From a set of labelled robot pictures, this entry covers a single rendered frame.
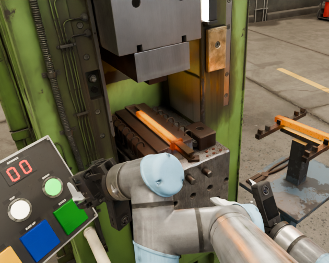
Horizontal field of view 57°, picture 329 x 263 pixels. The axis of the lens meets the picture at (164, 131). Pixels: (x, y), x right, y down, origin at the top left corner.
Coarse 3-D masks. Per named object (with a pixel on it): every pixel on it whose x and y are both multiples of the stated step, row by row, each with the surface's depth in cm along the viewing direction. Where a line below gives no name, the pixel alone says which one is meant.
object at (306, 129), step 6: (276, 120) 131; (282, 120) 129; (288, 120) 128; (288, 126) 127; (294, 126) 125; (300, 126) 123; (306, 126) 123; (306, 132) 121; (312, 132) 119; (318, 132) 118; (324, 132) 118; (318, 138) 118; (324, 138) 116
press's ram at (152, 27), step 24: (96, 0) 92; (120, 0) 83; (144, 0) 87; (168, 0) 90; (192, 0) 94; (96, 24) 99; (120, 24) 86; (144, 24) 90; (168, 24) 94; (192, 24) 98; (120, 48) 89; (144, 48) 93
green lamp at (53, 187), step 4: (52, 180) 83; (56, 180) 84; (48, 184) 82; (52, 184) 83; (56, 184) 84; (60, 184) 85; (48, 188) 82; (52, 188) 83; (56, 188) 84; (60, 188) 84; (48, 192) 82; (52, 192) 83; (56, 192) 83
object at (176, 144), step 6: (138, 114) 136; (144, 114) 136; (144, 120) 132; (150, 120) 131; (156, 126) 125; (162, 132) 121; (168, 132) 121; (168, 138) 117; (174, 138) 116; (180, 138) 115; (174, 144) 113; (180, 144) 112; (180, 150) 112; (186, 150) 108; (192, 150) 108; (186, 156) 109; (192, 156) 109
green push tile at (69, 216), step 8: (72, 200) 85; (64, 208) 83; (72, 208) 85; (56, 216) 82; (64, 216) 83; (72, 216) 84; (80, 216) 86; (64, 224) 82; (72, 224) 84; (80, 224) 86
